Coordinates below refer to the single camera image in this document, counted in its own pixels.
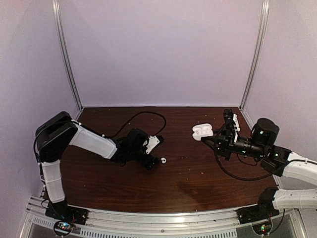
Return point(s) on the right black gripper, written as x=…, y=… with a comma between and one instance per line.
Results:
x=225, y=142

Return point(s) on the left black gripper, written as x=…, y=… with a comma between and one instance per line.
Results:
x=145, y=162

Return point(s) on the white charging case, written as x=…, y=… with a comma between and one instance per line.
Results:
x=202, y=130

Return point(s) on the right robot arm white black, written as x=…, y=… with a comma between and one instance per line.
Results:
x=276, y=160

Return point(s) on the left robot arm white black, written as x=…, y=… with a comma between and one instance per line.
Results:
x=53, y=137

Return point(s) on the right circuit board with leds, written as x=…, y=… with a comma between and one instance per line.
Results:
x=262, y=229

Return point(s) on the circuit board with leds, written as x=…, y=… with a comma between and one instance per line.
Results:
x=62, y=228
x=262, y=229

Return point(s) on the left circuit board with leds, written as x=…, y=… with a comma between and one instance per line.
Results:
x=62, y=228

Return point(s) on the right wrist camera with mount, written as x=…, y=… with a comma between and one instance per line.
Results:
x=232, y=127

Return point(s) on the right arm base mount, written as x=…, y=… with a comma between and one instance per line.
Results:
x=255, y=213

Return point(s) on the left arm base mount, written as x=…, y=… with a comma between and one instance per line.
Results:
x=67, y=213

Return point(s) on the right aluminium frame post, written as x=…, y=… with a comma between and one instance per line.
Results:
x=264, y=16

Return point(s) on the aluminium frame post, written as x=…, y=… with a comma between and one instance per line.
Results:
x=65, y=54
x=264, y=16

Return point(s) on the left aluminium frame post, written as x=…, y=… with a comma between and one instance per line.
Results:
x=65, y=54

